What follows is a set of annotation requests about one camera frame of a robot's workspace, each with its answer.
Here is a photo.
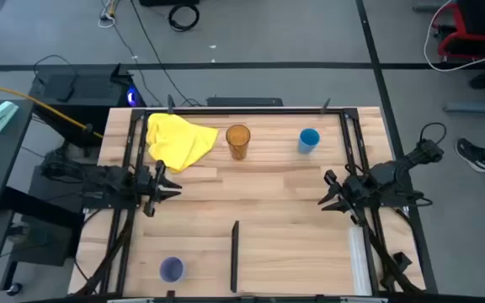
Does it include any black rolling stand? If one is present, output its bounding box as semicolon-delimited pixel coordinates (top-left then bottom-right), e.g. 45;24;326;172
0;184;85;296

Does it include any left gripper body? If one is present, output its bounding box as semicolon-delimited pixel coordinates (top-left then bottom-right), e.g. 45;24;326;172
135;159;168;218

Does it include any black computer tower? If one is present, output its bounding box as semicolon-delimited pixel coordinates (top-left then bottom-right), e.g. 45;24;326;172
29;62;147;148

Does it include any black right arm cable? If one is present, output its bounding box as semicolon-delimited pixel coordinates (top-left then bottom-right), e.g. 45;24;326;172
418;121;448;147

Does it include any amber transparent plastic cup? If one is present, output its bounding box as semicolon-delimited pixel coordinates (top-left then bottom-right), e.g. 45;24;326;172
225;124;252;162

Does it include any long black floor cable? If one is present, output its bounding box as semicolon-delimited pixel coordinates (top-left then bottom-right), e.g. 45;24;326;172
129;0;204;108

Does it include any coiled black cable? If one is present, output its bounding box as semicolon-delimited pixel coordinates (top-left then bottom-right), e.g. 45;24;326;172
168;3;201;33

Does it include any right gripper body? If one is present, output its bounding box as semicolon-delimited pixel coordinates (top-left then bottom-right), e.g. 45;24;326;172
323;168;379;226

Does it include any black metal table frame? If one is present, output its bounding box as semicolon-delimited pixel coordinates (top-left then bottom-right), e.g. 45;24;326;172
73;107;427;296

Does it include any grey desk foot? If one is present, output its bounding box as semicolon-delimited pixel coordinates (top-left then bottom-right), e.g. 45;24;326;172
443;90;485;115

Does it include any white plug cable bundle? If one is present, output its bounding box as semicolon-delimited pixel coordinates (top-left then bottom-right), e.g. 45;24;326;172
97;0;120;29

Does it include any yellow cloth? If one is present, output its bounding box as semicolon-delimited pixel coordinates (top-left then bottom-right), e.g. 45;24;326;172
146;112;220;174

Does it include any blue plastic cup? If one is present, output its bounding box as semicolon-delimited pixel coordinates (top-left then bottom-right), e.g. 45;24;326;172
297;127;322;155

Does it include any purple plastic cup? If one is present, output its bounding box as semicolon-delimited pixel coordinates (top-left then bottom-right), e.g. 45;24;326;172
158;256;186;284

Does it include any yellow cable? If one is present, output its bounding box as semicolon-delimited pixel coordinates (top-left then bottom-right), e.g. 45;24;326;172
0;79;104;140

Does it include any mint green stapler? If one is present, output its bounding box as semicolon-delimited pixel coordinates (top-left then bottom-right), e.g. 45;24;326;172
0;100;20;134

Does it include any person's black white shoe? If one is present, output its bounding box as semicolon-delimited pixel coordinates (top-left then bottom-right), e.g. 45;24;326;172
454;137;485;173

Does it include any black power strip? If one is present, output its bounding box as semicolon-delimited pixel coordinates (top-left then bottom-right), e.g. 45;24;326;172
205;97;285;108

